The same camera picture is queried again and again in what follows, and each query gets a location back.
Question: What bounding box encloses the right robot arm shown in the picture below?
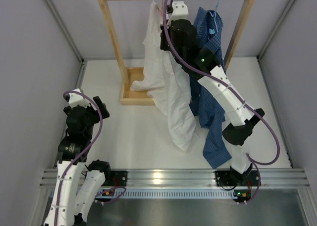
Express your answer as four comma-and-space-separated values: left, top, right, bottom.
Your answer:
161, 19, 264, 186

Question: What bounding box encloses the wooden clothes rack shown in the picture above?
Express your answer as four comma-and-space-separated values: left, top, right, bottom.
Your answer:
98, 0, 255, 106

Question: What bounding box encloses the blue checkered shirt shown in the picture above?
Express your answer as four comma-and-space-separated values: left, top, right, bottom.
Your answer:
190, 7, 231, 169

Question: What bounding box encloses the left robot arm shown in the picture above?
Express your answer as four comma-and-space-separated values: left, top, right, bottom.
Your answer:
44, 90, 112, 226

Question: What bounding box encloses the aluminium mounting rail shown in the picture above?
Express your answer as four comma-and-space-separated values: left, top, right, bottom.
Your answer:
40, 168, 309, 188

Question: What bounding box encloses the aluminium frame post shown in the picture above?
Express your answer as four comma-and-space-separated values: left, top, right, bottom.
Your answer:
257, 0, 297, 112
43, 0, 87, 88

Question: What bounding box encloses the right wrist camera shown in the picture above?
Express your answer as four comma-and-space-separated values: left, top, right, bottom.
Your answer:
166, 1, 189, 26

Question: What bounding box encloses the slotted cable duct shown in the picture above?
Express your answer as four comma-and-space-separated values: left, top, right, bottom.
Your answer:
96, 189, 247, 200

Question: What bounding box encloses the left aluminium frame post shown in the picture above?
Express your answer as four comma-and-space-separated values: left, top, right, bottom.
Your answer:
43, 0, 87, 88

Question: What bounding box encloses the pink wire hanger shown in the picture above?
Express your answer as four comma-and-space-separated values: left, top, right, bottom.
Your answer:
155, 0, 164, 34

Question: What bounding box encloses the white shirt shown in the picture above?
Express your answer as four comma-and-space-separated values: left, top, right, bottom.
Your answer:
130, 1, 198, 152

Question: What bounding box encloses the right aluminium frame post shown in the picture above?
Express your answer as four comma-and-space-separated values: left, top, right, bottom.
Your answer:
257, 0, 297, 112

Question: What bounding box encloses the blue wire hanger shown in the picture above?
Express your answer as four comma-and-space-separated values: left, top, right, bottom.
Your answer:
209, 0, 220, 35

